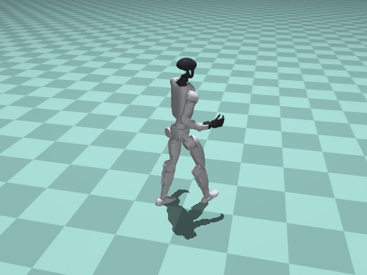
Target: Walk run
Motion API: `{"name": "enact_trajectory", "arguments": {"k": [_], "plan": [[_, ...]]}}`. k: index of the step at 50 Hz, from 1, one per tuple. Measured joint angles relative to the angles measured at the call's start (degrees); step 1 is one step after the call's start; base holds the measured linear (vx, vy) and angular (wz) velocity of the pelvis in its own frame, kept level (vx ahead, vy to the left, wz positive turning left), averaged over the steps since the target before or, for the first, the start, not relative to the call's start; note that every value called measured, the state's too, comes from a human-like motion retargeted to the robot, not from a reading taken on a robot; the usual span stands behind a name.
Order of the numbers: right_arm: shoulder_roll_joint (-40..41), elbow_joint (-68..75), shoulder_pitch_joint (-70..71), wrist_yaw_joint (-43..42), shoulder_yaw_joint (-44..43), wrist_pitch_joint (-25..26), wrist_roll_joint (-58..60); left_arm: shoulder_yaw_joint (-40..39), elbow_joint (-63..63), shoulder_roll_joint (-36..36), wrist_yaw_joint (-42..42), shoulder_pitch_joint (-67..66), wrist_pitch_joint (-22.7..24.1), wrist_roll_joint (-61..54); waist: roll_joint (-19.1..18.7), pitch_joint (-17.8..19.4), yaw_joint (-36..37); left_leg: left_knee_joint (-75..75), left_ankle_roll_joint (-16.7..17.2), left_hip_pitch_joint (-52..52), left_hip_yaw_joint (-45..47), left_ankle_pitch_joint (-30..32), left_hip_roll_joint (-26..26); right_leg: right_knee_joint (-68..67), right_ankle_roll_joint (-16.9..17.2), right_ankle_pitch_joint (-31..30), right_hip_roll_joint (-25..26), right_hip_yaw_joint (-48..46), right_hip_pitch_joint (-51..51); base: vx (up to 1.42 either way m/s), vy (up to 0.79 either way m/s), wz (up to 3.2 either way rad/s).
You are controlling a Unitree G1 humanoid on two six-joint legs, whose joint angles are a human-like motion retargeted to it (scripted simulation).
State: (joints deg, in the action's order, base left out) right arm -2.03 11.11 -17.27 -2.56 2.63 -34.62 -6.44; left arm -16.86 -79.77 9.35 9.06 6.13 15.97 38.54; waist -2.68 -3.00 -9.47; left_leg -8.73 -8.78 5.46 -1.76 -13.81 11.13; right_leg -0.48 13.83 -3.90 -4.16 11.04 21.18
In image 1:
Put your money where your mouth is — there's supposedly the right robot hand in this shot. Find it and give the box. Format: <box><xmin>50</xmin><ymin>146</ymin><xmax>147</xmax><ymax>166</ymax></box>
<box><xmin>203</xmin><ymin>114</ymin><xmax>224</xmax><ymax>129</ymax></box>

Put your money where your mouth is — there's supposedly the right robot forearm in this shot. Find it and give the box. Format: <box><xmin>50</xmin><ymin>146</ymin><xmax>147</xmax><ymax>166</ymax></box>
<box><xmin>184</xmin><ymin>119</ymin><xmax>209</xmax><ymax>131</ymax></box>

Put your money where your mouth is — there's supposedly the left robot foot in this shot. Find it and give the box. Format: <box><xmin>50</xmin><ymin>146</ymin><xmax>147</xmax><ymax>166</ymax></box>
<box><xmin>155</xmin><ymin>196</ymin><xmax>176</xmax><ymax>206</ymax></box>

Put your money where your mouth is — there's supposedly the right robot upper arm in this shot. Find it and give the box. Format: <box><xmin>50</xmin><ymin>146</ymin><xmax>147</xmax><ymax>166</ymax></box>
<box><xmin>180</xmin><ymin>89</ymin><xmax>198</xmax><ymax>125</ymax></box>

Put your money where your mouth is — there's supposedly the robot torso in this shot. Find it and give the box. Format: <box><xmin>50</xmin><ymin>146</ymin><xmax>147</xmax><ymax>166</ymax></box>
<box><xmin>171</xmin><ymin>77</ymin><xmax>196</xmax><ymax>143</ymax></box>

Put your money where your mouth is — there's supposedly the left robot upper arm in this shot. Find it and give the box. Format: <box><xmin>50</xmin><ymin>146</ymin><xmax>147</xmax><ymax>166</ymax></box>
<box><xmin>170</xmin><ymin>77</ymin><xmax>179</xmax><ymax>86</ymax></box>

